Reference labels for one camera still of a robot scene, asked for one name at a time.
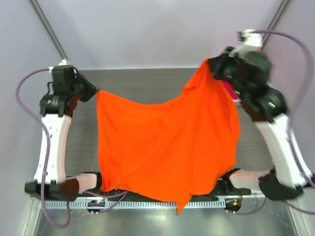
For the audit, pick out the magenta t shirt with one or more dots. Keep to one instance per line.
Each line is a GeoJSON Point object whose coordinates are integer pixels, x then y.
{"type": "Point", "coordinates": [231, 91]}

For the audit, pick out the white slotted cable duct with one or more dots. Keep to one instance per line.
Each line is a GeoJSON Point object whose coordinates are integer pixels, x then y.
{"type": "Point", "coordinates": [99, 204]}

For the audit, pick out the right aluminium corner post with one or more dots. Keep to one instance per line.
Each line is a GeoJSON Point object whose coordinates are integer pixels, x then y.
{"type": "Point", "coordinates": [280, 12]}

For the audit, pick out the orange t shirt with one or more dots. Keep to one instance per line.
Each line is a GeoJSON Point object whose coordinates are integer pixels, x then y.
{"type": "Point", "coordinates": [170, 151]}

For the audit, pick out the aluminium corner post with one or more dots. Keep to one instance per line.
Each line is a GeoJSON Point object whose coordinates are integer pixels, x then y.
{"type": "Point", "coordinates": [280, 12]}
{"type": "Point", "coordinates": [48, 28]}

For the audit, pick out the left aluminium corner post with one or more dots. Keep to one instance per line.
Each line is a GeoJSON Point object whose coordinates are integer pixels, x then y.
{"type": "Point", "coordinates": [48, 28]}

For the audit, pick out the aluminium rail frame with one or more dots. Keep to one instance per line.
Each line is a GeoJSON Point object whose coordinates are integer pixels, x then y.
{"type": "Point", "coordinates": [274, 194]}

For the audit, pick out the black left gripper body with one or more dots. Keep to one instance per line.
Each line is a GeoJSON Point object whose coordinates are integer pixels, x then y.
{"type": "Point", "coordinates": [86, 88]}

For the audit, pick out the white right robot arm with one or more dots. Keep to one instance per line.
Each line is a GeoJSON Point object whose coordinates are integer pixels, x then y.
{"type": "Point", "coordinates": [269, 112]}

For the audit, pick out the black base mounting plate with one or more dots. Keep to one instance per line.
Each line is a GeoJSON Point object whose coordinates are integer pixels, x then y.
{"type": "Point", "coordinates": [223, 187]}

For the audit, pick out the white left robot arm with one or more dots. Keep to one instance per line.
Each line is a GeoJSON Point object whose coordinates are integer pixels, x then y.
{"type": "Point", "coordinates": [50, 182]}

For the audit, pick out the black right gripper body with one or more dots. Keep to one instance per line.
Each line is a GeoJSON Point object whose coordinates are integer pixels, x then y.
{"type": "Point", "coordinates": [217, 68]}

